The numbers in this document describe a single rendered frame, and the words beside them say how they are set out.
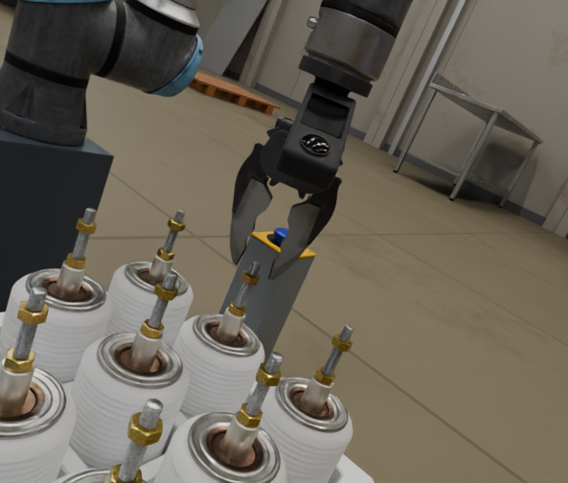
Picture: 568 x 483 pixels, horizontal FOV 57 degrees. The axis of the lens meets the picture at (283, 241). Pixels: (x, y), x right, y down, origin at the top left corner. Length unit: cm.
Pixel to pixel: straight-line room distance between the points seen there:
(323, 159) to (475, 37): 792
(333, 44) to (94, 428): 38
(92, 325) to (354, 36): 35
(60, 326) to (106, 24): 47
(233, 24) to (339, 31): 967
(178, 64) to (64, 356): 51
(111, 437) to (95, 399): 4
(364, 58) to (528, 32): 767
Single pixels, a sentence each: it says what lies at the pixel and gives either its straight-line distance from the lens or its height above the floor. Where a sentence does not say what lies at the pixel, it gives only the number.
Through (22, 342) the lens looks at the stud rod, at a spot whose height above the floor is 30.
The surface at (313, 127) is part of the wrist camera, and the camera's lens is 44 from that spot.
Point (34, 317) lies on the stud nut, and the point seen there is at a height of 32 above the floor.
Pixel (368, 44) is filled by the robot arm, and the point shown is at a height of 57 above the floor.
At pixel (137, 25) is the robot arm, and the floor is 50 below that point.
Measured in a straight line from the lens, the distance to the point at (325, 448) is 50.
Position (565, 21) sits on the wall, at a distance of 808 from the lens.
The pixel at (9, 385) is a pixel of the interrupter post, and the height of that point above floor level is 27.
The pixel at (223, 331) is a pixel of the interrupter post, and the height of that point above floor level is 26.
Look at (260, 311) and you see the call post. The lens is 71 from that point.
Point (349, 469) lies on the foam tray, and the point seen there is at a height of 18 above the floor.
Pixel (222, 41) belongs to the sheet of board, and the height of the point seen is 54.
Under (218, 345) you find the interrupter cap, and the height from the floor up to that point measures 25.
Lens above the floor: 52
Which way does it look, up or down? 17 degrees down
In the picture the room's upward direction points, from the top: 23 degrees clockwise
